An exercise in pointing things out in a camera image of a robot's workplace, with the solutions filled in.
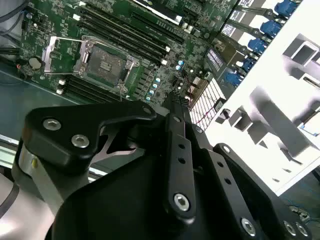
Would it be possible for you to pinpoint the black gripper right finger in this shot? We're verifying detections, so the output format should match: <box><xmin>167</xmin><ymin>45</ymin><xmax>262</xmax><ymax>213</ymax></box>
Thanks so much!
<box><xmin>178</xmin><ymin>96</ymin><xmax>312</xmax><ymax>240</ymax></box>

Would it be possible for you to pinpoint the metal socket cover frame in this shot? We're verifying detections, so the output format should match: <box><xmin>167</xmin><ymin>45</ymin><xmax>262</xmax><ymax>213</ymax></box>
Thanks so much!
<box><xmin>41</xmin><ymin>35</ymin><xmax>88</xmax><ymax>76</ymax></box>

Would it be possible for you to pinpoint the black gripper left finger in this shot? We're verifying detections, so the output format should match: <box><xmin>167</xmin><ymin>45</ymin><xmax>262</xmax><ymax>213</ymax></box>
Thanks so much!
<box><xmin>22</xmin><ymin>91</ymin><xmax>198</xmax><ymax>221</ymax></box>

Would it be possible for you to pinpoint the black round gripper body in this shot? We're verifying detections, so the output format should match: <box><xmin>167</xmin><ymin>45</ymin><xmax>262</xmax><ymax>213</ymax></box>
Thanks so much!
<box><xmin>51</xmin><ymin>149</ymin><xmax>320</xmax><ymax>240</ymax></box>

